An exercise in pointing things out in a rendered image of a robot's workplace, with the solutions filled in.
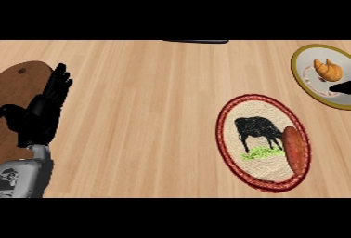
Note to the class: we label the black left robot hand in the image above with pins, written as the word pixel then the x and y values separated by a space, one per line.
pixel 40 117

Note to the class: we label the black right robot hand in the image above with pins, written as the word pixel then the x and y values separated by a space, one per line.
pixel 341 88

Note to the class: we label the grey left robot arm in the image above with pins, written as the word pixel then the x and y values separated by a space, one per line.
pixel 23 176

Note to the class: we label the golden croissant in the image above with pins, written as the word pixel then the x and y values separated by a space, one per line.
pixel 329 70

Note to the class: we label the olive rimmed white placemat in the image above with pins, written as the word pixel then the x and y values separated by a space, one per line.
pixel 306 83

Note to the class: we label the red rimmed cow print placemat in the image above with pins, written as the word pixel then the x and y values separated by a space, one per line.
pixel 256 145

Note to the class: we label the brown wooden cutting board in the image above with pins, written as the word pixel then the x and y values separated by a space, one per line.
pixel 20 89

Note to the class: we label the reddish brown oval object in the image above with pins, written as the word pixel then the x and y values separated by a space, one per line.
pixel 294 150

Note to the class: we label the flat black object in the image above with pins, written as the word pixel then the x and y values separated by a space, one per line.
pixel 197 41

